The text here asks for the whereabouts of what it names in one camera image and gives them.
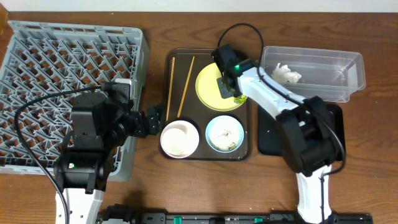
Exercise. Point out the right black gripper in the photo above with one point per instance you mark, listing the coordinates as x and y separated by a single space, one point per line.
226 86

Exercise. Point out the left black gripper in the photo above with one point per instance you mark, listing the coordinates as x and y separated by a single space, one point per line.
149 123

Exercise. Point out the light blue bowl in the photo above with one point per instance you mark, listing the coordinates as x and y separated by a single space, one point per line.
224 119

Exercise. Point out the green orange snack wrapper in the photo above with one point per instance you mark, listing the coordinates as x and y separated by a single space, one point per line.
240 99

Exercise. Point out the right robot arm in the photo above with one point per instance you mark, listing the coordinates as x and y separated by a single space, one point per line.
309 144

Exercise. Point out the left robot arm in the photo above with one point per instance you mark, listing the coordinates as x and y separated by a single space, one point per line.
101 122

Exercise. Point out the clear plastic waste bin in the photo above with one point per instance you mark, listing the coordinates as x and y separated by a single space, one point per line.
332 75

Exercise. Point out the right wooden chopstick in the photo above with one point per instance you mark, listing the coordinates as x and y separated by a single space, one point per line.
185 88

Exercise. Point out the wooden chopstick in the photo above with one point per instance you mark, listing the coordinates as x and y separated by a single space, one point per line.
185 88
170 88

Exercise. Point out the pink bowl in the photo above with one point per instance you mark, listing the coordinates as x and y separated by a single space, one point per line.
179 139

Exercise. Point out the yellow plate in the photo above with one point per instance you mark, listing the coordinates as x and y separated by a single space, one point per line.
208 92

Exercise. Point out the dark brown serving tray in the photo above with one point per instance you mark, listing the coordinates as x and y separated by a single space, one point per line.
194 111

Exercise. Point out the left wooden chopstick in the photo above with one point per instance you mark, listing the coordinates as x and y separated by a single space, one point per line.
170 88

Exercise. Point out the crumpled white tissue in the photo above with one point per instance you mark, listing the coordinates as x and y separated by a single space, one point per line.
282 74

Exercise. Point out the rice and food scraps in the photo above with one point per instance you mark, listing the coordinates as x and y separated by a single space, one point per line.
225 137

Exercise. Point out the black tray bin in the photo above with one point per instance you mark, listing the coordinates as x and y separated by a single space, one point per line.
269 142

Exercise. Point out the grey plastic dish rack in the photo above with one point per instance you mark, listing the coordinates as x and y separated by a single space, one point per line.
57 59

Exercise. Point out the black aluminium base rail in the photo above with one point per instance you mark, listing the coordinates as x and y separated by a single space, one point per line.
129 215

